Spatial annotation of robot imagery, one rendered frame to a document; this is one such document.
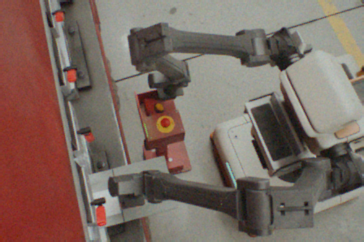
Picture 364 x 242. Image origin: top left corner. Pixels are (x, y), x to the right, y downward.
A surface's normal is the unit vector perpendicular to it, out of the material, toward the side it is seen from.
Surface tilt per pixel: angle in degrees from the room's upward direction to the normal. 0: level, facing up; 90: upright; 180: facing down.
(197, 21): 0
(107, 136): 0
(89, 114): 0
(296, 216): 21
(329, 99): 42
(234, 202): 58
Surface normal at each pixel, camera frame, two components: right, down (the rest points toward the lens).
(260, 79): 0.04, -0.33
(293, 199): -0.04, 0.03
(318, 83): -0.61, -0.03
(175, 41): 0.61, -0.18
